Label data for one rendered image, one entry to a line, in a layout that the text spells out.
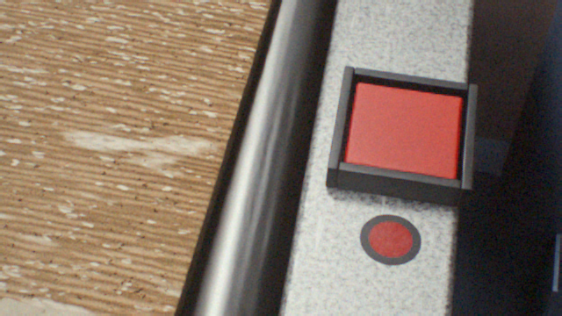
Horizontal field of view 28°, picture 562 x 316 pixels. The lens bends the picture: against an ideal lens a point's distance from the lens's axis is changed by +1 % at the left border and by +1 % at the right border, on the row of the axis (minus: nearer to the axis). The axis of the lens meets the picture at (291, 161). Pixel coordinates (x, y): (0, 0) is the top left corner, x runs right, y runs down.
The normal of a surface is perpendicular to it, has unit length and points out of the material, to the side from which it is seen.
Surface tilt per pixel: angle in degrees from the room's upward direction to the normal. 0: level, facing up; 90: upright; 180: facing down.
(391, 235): 0
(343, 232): 0
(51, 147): 0
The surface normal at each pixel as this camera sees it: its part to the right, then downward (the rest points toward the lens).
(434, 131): 0.06, -0.63
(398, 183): -0.15, 0.76
